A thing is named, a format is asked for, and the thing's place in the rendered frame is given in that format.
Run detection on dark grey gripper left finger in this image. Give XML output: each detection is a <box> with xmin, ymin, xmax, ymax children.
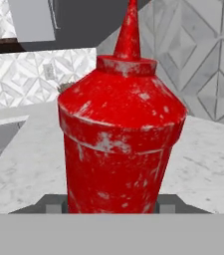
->
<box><xmin>9</xmin><ymin>194</ymin><xmax>70</xmax><ymax>215</ymax></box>

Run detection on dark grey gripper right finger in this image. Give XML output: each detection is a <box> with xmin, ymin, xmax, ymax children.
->
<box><xmin>155</xmin><ymin>193</ymin><xmax>215</xmax><ymax>215</ymax></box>

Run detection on red condiment bottle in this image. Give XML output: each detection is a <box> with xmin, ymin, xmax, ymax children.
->
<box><xmin>57</xmin><ymin>0</ymin><xmax>188</xmax><ymax>215</ymax></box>

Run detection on grey cabinet door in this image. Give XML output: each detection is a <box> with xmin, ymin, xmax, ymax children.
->
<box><xmin>7</xmin><ymin>0</ymin><xmax>61</xmax><ymax>43</ymax></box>

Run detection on white wall outlet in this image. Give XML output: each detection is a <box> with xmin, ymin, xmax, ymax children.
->
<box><xmin>43</xmin><ymin>63</ymin><xmax>57</xmax><ymax>81</ymax></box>

